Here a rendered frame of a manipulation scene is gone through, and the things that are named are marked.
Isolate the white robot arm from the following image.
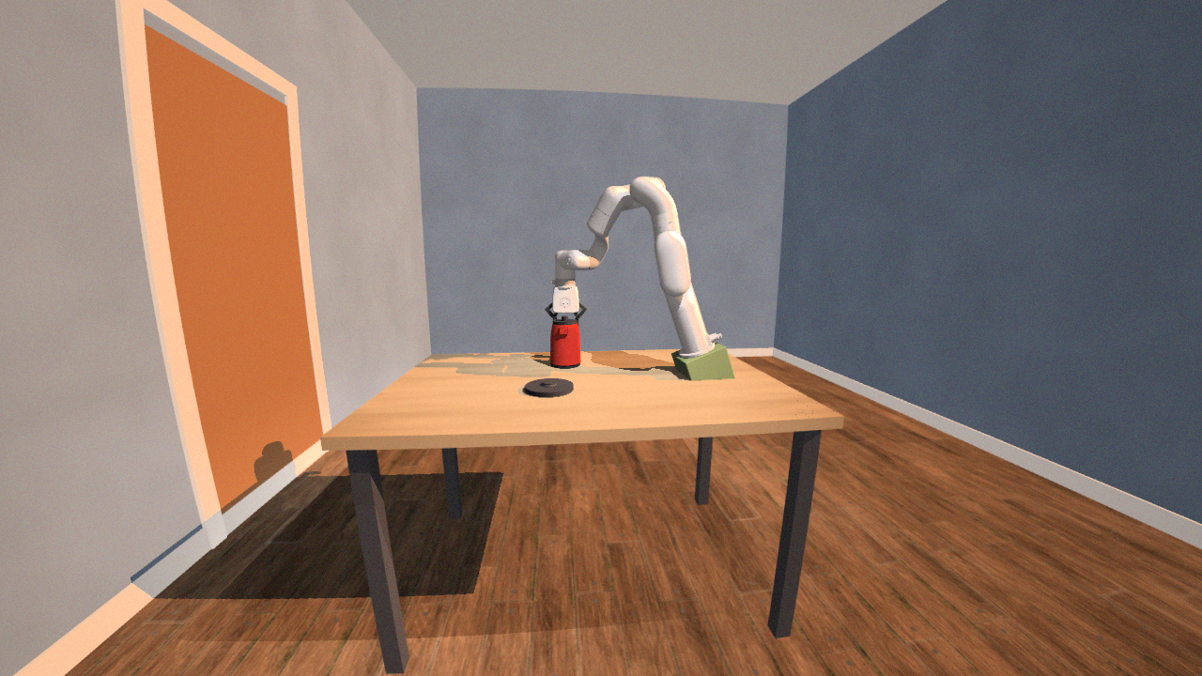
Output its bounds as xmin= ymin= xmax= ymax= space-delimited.
xmin=552 ymin=177 xmax=722 ymax=358

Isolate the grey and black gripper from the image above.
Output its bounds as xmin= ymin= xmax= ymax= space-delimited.
xmin=545 ymin=286 xmax=587 ymax=321

